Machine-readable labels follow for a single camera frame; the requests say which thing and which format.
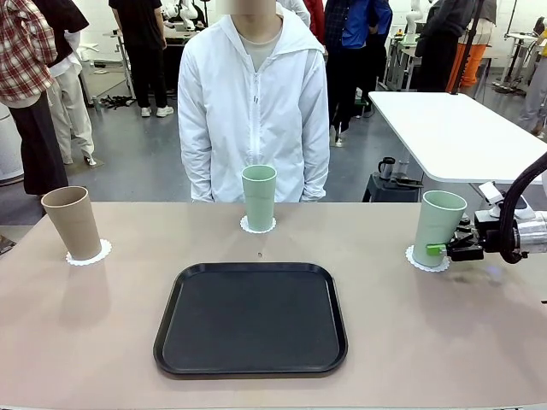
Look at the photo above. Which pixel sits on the black stool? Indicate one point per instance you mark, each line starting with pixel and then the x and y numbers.
pixel 389 192

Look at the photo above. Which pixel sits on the person in red top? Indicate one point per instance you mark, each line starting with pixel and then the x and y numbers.
pixel 316 17

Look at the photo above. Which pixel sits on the person in orange trousers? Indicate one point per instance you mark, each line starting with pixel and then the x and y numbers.
pixel 476 64

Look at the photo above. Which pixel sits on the white table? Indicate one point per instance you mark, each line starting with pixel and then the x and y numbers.
pixel 461 136

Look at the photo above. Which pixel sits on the person's right forearm white sleeve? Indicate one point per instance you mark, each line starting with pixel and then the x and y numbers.
pixel 196 171

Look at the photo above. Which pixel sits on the person in white jacket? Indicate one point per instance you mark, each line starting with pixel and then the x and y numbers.
pixel 252 107

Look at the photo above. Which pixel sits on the person's left forearm white sleeve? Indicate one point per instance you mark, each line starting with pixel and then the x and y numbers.
pixel 316 171

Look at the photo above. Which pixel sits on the black steel mug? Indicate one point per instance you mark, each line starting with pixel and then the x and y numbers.
pixel 386 168

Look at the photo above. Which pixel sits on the green tall cup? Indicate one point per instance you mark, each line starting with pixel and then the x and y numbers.
pixel 438 222
pixel 259 196

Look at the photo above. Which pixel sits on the person in grey trousers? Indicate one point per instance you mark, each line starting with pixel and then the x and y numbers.
pixel 536 98

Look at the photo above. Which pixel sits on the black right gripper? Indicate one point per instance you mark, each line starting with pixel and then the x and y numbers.
pixel 487 232

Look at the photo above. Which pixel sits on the black workbench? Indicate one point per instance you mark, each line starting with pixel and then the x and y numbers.
pixel 175 64

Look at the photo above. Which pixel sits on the black plastic tray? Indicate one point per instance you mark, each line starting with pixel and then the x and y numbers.
pixel 252 320

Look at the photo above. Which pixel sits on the small white robot arm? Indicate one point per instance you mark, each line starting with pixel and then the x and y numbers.
pixel 412 21

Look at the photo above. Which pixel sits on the brown tall cup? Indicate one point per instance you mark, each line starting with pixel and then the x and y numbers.
pixel 72 222

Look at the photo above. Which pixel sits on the person in dark clothes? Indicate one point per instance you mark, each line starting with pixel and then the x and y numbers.
pixel 145 51

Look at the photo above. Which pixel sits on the green framed desk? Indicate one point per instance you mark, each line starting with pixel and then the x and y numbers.
pixel 401 60

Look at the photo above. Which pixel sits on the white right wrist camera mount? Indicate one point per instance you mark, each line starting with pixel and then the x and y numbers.
pixel 491 196

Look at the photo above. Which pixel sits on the black slanted pole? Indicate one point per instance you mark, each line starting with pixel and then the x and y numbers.
pixel 463 55

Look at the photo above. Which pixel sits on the white standing desk frame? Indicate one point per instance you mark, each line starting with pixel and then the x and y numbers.
pixel 519 55

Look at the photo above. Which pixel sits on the person in blue shirt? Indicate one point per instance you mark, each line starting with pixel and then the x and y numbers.
pixel 363 25

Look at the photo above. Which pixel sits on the white robot arm on bench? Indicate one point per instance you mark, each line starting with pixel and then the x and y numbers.
pixel 188 10

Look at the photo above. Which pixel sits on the person in plaid shirt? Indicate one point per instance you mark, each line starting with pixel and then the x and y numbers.
pixel 25 64

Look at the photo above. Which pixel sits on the person in beige trousers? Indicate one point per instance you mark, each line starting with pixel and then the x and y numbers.
pixel 77 119

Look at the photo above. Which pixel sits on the person in grey jacket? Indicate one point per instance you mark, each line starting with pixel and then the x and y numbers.
pixel 436 51

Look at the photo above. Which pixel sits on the white paper doily coaster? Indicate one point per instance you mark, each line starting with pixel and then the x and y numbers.
pixel 104 253
pixel 245 226
pixel 427 268

